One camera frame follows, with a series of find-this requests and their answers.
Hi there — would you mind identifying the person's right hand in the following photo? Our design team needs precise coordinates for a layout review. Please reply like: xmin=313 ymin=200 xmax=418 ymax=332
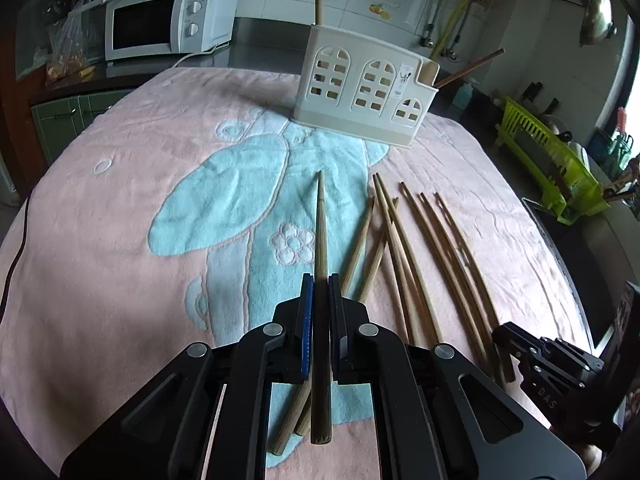
xmin=615 ymin=390 xmax=640 ymax=429

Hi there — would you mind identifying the lime green dish rack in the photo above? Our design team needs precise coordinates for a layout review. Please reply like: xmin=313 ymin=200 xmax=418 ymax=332
xmin=496 ymin=96 xmax=610 ymax=226

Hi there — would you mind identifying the pink and blue towel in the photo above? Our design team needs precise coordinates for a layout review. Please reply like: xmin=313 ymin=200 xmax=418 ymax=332
xmin=1 ymin=68 xmax=591 ymax=471

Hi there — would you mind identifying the clear soap dispenser bottle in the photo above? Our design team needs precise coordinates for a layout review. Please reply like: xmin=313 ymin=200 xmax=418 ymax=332
xmin=452 ymin=81 xmax=474 ymax=110

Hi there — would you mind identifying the cream plastic utensil holder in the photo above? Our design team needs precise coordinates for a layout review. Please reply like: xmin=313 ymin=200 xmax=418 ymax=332
xmin=293 ymin=25 xmax=439 ymax=148

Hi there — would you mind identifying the hanging steel pot lid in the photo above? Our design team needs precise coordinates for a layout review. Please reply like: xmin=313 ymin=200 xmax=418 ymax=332
xmin=579 ymin=0 xmax=617 ymax=47

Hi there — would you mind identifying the plastic bag of food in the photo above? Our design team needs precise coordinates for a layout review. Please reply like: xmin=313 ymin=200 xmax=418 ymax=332
xmin=47 ymin=8 xmax=105 ymax=82

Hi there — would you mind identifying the white microwave oven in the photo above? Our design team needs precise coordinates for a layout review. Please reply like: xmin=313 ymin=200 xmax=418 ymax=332
xmin=104 ymin=0 xmax=238 ymax=62

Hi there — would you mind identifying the black power cable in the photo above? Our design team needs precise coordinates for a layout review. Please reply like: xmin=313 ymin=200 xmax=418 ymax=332
xmin=0 ymin=194 xmax=33 ymax=316

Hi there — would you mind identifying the yellow gas hose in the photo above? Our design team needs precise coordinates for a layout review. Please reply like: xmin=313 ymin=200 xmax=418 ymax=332
xmin=430 ymin=0 xmax=482 ymax=61

